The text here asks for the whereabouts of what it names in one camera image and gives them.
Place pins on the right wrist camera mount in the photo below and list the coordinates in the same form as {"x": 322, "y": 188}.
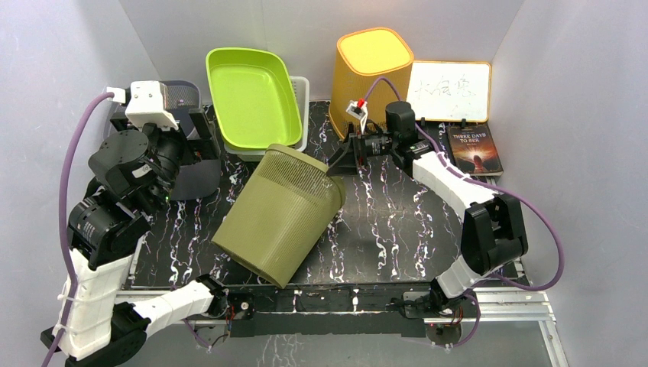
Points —
{"x": 359, "y": 110}

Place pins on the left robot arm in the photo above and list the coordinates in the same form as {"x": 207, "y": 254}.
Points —
{"x": 102, "y": 235}

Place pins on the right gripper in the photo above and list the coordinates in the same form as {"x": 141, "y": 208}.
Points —
{"x": 346, "y": 164}

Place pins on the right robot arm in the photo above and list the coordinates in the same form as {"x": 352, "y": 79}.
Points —
{"x": 493, "y": 232}

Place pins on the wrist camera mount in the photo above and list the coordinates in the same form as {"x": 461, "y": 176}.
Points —
{"x": 149, "y": 104}
{"x": 359, "y": 110}

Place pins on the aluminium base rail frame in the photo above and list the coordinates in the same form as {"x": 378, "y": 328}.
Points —
{"x": 457, "y": 322}

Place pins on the olive green mesh basket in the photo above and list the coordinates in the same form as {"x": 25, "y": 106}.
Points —
{"x": 284, "y": 208}

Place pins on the white perforated plastic basket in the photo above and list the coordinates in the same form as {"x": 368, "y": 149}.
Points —
{"x": 301, "y": 90}

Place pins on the dark paperback book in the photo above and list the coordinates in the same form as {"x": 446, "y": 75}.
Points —
{"x": 474, "y": 151}

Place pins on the grey mesh basket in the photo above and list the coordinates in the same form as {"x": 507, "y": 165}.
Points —
{"x": 200, "y": 178}

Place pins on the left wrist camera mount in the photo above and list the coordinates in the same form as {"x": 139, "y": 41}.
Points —
{"x": 149, "y": 104}

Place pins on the orange mesh basket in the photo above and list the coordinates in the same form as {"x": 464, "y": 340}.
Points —
{"x": 373, "y": 64}

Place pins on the small whiteboard with yellow frame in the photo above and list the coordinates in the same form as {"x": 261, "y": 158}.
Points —
{"x": 443, "y": 91}

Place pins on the lime green plastic tray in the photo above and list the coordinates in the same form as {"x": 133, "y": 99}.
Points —
{"x": 253, "y": 98}

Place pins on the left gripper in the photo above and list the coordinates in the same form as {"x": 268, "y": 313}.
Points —
{"x": 195, "y": 149}

